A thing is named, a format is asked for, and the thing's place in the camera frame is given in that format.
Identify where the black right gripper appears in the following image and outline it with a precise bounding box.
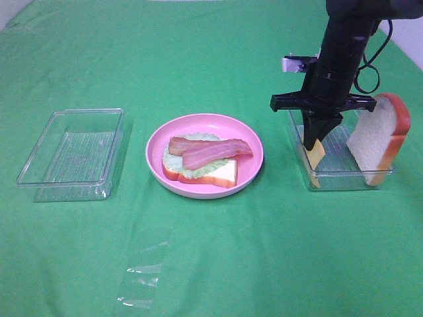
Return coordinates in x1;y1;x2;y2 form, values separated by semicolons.
270;71;376;151

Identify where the yellow cheese slice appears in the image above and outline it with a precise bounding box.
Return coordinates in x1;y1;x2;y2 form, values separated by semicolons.
299;132;326;190

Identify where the bacon strip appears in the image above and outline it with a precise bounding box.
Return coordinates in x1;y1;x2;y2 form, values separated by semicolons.
168;137;215;156
182;139;253;170

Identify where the bread slice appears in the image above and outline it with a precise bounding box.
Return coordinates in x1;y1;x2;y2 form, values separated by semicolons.
162;159;238;188
346;93;411;186

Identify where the green lettuce leaf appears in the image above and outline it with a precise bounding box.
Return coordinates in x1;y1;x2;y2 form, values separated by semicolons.
163;140;237;180

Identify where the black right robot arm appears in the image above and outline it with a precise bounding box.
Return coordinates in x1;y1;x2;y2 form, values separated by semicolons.
270;1;422;150

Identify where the right clear plastic container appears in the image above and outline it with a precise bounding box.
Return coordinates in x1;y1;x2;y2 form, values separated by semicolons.
289;110;395;191

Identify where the clear plastic container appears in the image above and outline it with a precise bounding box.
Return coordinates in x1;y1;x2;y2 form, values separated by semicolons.
289;110;395;191
17;108;125;202

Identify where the pink round plate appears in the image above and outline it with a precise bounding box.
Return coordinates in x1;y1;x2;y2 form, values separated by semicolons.
145;114;264;199

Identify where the green tablecloth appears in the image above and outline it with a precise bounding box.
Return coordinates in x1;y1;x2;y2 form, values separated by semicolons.
1;1;422;316

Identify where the clear plastic film strip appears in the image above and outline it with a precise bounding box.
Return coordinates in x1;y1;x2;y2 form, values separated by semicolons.
113;226;172;316

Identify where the left clear plastic container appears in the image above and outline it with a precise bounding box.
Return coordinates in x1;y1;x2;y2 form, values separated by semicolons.
17;108;125;202

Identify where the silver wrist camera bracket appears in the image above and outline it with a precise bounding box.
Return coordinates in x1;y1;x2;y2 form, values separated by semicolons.
282;53;318;73

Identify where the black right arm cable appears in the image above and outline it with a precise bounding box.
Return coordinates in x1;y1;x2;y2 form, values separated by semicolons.
352;18;394;94

